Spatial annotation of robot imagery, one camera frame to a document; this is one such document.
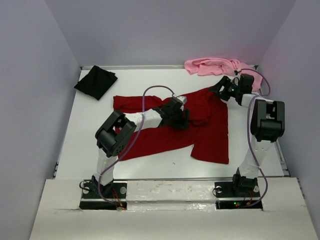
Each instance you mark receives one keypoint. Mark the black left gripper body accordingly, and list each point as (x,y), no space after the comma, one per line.
(176,121)

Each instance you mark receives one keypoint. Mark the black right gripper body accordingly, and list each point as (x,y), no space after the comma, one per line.
(231,91)

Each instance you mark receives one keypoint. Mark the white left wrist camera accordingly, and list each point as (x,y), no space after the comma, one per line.
(181,99)

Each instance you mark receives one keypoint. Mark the pink t shirt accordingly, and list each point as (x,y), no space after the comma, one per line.
(212,66)

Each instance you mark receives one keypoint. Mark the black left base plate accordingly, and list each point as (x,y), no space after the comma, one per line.
(115,196)

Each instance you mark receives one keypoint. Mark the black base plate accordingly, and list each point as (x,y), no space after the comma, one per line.
(115,196)
(228,198)

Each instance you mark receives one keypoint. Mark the black folded t shirt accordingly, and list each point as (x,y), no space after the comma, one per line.
(96,83)

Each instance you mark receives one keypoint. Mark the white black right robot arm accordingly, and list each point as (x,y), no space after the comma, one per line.
(265,124)

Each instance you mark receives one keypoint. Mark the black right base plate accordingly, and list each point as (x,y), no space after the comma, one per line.
(228,198)

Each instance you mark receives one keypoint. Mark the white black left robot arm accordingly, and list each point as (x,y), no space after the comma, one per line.
(119,132)

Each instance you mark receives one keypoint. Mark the red t shirt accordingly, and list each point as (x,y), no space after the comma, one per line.
(207,132)

